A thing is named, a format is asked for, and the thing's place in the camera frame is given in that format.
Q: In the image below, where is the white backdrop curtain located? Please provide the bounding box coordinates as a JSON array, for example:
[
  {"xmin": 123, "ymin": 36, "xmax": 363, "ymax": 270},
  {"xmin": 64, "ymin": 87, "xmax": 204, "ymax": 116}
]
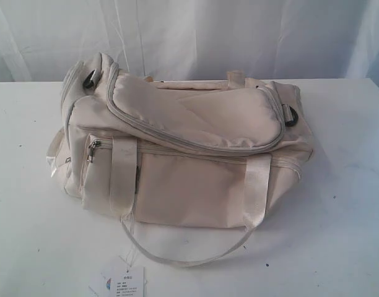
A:
[{"xmin": 0, "ymin": 1, "xmax": 379, "ymax": 85}]

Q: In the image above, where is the beige duffel bag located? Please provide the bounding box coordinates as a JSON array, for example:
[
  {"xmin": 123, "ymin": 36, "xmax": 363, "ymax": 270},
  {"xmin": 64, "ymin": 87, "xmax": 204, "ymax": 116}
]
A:
[{"xmin": 45, "ymin": 52, "xmax": 316, "ymax": 269}]

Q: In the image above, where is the white paper hang tag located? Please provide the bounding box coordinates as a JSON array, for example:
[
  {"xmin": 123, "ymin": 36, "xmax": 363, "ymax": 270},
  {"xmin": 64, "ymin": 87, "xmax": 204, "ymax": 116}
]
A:
[{"xmin": 87, "ymin": 267, "xmax": 145, "ymax": 296}]

